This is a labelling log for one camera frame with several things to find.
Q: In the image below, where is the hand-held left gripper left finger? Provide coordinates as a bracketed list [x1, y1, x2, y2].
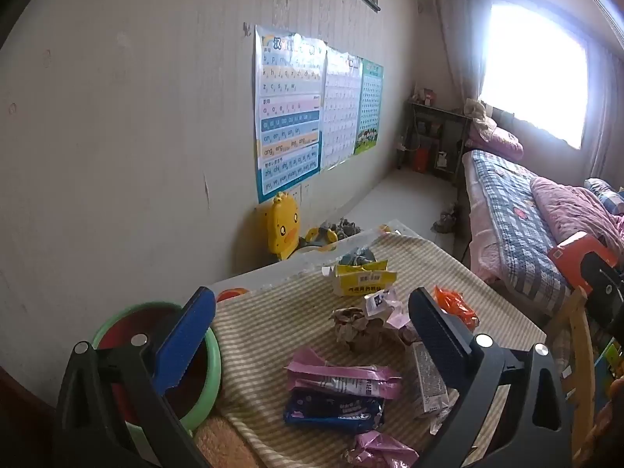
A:
[51, 287, 218, 468]

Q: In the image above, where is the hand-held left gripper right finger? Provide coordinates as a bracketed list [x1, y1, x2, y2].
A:
[408, 287, 576, 468]

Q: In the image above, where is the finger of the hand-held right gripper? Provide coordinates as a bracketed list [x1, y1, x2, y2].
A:
[580, 251, 624, 347]

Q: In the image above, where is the orange snack wrapper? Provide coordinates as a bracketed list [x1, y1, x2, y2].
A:
[433, 287, 480, 331]

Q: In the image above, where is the green plastic basin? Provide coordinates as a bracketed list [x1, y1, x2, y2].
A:
[92, 302, 222, 437]

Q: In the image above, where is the small white carton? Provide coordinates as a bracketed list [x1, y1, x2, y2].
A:
[408, 342, 459, 417]

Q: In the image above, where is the white and pink wrapper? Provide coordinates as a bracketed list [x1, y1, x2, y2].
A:
[365, 290, 411, 331]

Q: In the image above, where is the brown paper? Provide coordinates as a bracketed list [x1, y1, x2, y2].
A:
[331, 307, 391, 352]

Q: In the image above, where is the yellow torn carton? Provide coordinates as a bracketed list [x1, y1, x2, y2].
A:
[323, 259, 397, 297]

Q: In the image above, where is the long pink wrapper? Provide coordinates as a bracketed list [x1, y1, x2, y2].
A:
[285, 348, 403, 401]

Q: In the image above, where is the grey-blue wrapper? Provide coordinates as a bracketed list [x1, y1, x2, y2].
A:
[339, 248, 377, 267]

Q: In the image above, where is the dark blue wrapper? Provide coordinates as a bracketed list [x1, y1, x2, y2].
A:
[284, 387, 386, 434]

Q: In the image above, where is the orange cardboard box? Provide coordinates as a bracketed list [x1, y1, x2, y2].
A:
[547, 234, 617, 294]

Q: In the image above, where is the colourful box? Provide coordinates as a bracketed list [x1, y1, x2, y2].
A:
[592, 341, 624, 382]

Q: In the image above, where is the wooden chair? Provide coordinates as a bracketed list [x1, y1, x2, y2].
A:
[546, 285, 624, 468]

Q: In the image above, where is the pink quilt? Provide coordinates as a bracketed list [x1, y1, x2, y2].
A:
[529, 176, 624, 254]

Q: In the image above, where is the blue plaid pillow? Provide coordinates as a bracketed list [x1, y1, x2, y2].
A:
[584, 178, 624, 214]

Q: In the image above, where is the tan fuzzy blanket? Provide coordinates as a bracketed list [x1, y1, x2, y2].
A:
[194, 414, 261, 468]

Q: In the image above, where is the beige striped tablecloth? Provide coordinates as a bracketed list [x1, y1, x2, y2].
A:
[195, 233, 547, 468]

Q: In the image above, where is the pair of shoes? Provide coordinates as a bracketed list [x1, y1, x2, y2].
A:
[433, 205, 459, 234]

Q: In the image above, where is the bed with plaid sheet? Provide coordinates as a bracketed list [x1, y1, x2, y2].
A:
[461, 149, 586, 313]

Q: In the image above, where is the grey plush toy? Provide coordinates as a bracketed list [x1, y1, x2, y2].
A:
[329, 218, 364, 241]

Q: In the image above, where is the yellow duck toy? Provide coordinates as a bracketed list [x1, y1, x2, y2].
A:
[257, 192, 300, 254]

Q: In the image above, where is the grey and yellow toy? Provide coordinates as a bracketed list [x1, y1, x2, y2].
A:
[298, 227, 338, 254]

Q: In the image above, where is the pink curtain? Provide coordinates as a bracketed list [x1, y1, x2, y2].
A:
[585, 44, 624, 187]
[434, 0, 493, 103]

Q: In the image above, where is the pink pillow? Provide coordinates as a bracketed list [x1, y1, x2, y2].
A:
[468, 124, 525, 159]

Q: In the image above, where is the dark shelf table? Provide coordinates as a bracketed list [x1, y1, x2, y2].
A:
[397, 100, 473, 182]

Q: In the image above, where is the beige cloth bundle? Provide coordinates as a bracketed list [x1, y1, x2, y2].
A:
[463, 98, 494, 130]

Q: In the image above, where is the bright window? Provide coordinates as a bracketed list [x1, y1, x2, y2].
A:
[480, 0, 588, 149]

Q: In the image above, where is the green chart wall poster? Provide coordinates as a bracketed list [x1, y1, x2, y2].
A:
[353, 57, 384, 156]

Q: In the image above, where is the white chart wall poster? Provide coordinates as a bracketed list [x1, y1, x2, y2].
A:
[324, 48, 364, 169]

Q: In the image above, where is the blue letter wall poster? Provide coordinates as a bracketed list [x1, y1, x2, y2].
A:
[253, 24, 327, 204]

